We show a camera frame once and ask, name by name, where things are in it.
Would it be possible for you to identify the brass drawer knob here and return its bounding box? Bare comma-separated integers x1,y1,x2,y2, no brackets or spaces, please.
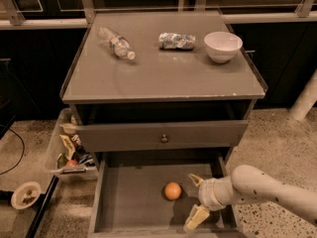
160,135,168,144

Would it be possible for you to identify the black cable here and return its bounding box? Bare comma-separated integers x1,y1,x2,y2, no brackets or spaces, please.
0,124,26,177

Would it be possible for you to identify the grey cabinet with glass top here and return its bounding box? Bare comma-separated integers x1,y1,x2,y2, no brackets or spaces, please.
59,10,268,166

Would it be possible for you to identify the grey top drawer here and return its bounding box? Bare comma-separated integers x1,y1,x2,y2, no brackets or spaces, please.
76,120,248,152

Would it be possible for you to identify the clear plastic storage bin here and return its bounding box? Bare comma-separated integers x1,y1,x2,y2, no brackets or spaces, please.
45,108,98,182

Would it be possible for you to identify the crumpled silver snack bag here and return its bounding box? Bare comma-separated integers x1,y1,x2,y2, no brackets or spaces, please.
158,33,195,51

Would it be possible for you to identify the grey open middle drawer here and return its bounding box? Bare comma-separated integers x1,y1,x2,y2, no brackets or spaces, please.
88,150,248,238

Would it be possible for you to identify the white metal railing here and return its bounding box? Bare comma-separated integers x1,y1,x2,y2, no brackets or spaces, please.
0,0,317,29

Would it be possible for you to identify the yellow snack packet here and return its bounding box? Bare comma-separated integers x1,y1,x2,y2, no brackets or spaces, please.
60,135,75,160

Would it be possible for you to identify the orange fruit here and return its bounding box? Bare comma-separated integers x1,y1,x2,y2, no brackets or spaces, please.
164,181,182,200

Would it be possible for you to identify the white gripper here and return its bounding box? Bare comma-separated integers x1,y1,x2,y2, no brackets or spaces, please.
183,174,235,231

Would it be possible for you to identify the white ceramic bowl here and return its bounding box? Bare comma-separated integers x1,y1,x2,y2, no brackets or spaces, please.
204,32,243,63

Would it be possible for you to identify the clear plastic water bottle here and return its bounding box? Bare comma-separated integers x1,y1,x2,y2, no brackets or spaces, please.
97,27,136,60

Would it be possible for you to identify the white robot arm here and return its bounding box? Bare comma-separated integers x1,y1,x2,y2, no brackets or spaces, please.
184,76,317,231

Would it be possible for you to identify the red apple in bin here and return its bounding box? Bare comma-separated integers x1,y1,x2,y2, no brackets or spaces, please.
65,160,78,167

